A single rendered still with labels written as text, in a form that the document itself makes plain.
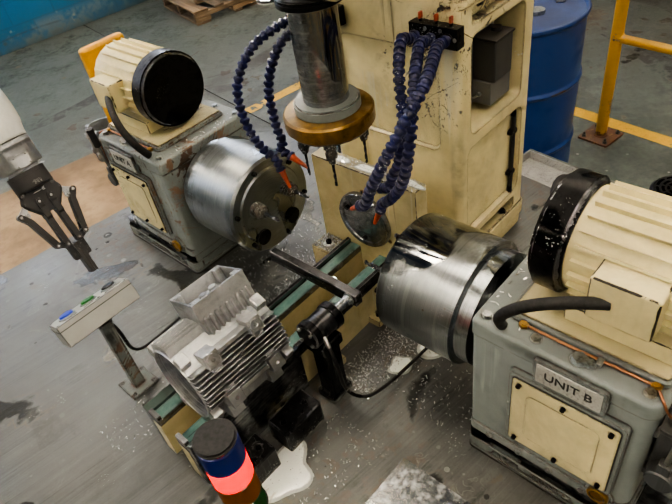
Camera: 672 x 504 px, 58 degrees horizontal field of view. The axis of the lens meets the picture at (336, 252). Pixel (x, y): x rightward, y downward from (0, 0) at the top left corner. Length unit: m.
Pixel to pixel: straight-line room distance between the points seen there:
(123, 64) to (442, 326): 1.01
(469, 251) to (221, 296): 0.46
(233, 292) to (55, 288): 0.85
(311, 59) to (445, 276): 0.45
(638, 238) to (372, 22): 0.70
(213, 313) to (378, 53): 0.63
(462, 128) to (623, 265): 0.54
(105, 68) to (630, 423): 1.38
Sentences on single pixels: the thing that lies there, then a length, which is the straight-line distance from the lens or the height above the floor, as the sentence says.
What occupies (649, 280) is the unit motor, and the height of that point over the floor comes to 1.31.
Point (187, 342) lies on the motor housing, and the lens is 1.14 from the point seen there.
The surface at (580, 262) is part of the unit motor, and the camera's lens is 0.88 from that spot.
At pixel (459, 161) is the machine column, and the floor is 1.16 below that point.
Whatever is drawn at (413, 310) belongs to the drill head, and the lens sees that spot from 1.10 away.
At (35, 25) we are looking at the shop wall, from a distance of 6.70.
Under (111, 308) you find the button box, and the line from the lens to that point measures 1.34.
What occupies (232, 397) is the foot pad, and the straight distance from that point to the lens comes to 1.13.
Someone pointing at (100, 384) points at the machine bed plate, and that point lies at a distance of 1.57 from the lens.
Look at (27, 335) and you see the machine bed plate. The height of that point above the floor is 0.80.
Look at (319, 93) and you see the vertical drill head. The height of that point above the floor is 1.39.
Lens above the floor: 1.89
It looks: 41 degrees down
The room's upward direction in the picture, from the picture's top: 11 degrees counter-clockwise
